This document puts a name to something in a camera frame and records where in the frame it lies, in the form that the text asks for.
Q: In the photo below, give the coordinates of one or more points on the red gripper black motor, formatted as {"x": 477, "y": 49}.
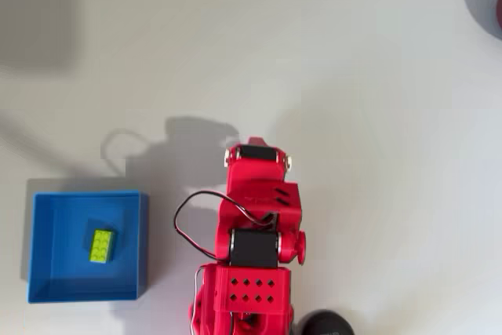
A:
{"x": 255, "y": 172}

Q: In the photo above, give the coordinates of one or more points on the green lego brick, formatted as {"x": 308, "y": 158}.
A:
{"x": 101, "y": 246}

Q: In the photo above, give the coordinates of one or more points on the red robot arm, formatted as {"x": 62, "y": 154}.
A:
{"x": 251, "y": 292}

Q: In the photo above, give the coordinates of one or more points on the blue plastic box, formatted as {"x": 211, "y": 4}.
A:
{"x": 59, "y": 233}

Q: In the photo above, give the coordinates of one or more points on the black round object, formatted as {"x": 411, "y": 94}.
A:
{"x": 325, "y": 325}

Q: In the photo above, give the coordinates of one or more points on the blurred maroon object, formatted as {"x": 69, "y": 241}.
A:
{"x": 499, "y": 9}

